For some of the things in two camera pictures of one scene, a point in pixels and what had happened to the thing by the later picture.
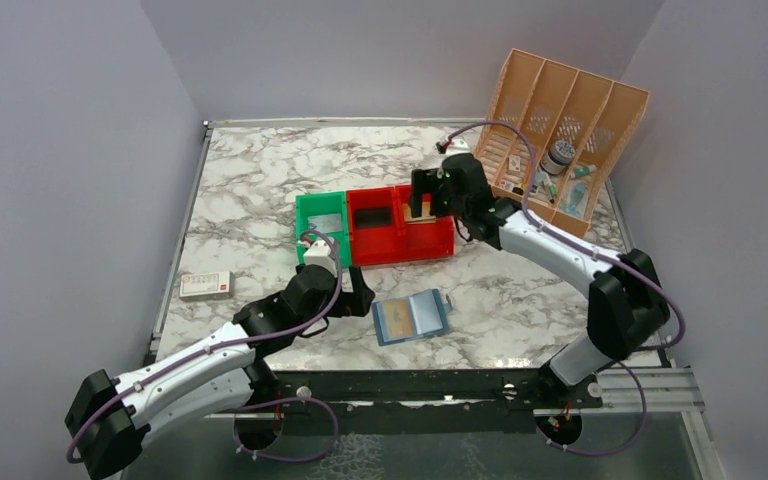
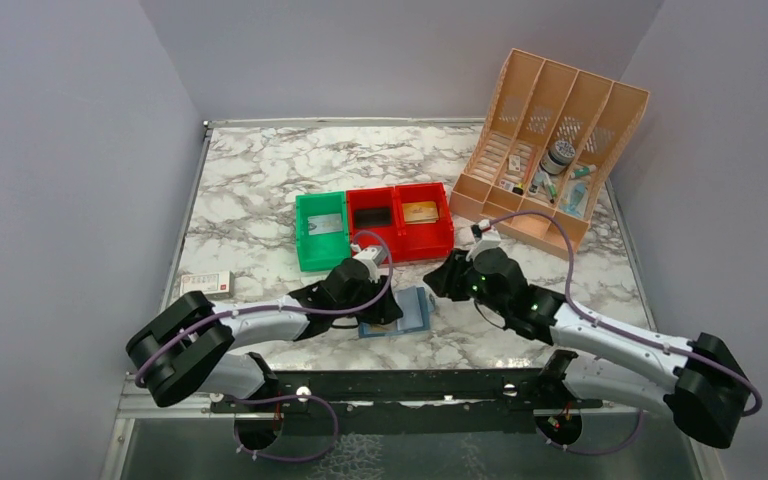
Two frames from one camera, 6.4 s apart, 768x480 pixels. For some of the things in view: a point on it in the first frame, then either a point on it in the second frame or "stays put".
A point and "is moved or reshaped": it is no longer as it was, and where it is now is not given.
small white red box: (206, 286) stays put
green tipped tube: (583, 171) stays put
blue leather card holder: (410, 317) is moved or reshaped
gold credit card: (425, 218) stays put
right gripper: (426, 181) -> (446, 278)
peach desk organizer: (555, 137) stays put
